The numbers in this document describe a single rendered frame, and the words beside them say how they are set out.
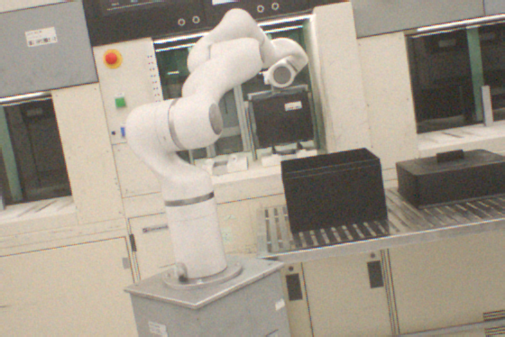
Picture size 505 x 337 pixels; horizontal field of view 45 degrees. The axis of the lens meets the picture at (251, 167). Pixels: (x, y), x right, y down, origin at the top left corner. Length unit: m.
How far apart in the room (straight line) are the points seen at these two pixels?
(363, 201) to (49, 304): 1.22
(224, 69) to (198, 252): 0.49
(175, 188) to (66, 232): 0.94
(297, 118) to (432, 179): 0.71
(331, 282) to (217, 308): 0.94
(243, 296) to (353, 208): 0.47
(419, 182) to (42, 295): 1.37
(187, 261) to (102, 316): 0.94
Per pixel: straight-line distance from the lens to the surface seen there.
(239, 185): 2.13
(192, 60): 1.75
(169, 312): 1.41
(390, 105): 2.15
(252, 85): 3.00
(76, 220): 2.25
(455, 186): 1.82
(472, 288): 2.35
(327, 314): 2.27
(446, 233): 1.60
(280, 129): 2.32
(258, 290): 1.43
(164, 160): 1.42
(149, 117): 1.40
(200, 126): 1.34
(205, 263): 1.42
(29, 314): 2.40
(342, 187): 1.70
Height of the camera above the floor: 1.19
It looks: 8 degrees down
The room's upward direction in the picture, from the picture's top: 10 degrees counter-clockwise
